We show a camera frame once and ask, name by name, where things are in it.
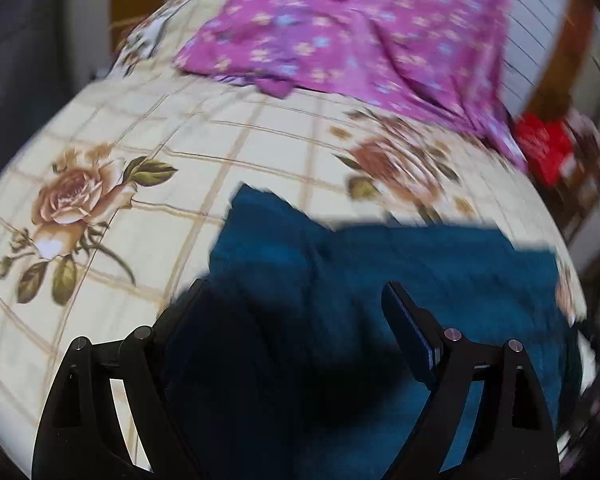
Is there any blue zip jacket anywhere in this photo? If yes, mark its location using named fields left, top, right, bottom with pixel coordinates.
left=163, top=186, right=582, bottom=479

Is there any cream floral bed sheet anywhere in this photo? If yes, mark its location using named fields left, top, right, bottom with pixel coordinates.
left=0, top=0, right=586, bottom=474

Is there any red bag on nightstand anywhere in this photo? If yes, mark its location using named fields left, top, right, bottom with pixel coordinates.
left=514, top=113, right=576, bottom=188

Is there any wooden bed headboard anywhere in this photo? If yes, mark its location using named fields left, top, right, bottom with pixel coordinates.
left=109, top=0, right=600, bottom=116

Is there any purple floral quilt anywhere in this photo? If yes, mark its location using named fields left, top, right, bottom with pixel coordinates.
left=174, top=0, right=526, bottom=167

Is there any grey refrigerator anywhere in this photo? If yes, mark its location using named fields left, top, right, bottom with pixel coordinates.
left=0, top=0, right=110, bottom=173

